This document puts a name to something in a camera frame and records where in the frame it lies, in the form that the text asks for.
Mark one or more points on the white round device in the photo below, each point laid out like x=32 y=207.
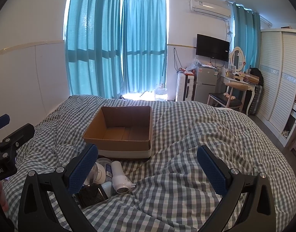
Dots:
x=99 y=174

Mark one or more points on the black wall television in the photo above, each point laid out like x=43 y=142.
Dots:
x=212 y=47

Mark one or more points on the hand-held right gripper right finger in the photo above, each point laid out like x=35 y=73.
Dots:
x=213 y=171

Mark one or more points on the white hair dryer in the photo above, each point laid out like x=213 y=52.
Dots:
x=119 y=176

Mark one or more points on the narrow teal curtain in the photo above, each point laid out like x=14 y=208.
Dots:
x=247 y=36

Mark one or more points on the clear plastic bag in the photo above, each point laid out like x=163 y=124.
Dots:
x=193 y=64

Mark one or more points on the brown box on table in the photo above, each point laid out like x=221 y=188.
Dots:
x=251 y=78

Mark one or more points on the black rectangular case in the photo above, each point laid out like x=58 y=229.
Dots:
x=91 y=195

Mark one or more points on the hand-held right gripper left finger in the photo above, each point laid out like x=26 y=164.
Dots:
x=83 y=169

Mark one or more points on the small labelled bottle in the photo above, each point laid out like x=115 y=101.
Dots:
x=109 y=171

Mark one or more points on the white louvred wardrobe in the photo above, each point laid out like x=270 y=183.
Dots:
x=276 y=77

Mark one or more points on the black backpack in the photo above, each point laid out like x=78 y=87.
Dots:
x=256 y=75

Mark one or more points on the white air conditioner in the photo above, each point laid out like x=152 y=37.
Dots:
x=209 y=8

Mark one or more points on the dark suitcase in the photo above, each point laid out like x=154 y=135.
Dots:
x=256 y=99

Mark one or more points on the clear plastic jar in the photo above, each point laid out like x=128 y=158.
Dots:
x=103 y=162

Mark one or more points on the wooden chair with dark seat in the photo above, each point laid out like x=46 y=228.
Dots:
x=225 y=99

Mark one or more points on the small grey fridge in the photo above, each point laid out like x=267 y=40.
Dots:
x=206 y=82

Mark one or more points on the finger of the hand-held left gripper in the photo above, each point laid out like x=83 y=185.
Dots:
x=18 y=135
x=1 y=122

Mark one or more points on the wide teal curtain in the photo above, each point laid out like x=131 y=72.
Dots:
x=90 y=41

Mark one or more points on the white oval mirror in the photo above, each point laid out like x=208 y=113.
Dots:
x=238 y=58

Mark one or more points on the grey checkered blanket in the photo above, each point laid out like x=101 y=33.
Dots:
x=186 y=125

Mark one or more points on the small grey container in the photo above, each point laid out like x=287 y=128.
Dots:
x=107 y=188

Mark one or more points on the clear water jug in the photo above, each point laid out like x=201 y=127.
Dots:
x=160 y=93

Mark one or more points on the white dressing table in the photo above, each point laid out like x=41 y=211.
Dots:
x=237 y=81

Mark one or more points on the brown cardboard box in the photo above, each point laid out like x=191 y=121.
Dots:
x=128 y=133

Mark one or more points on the white suitcase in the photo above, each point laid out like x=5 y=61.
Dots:
x=184 y=88

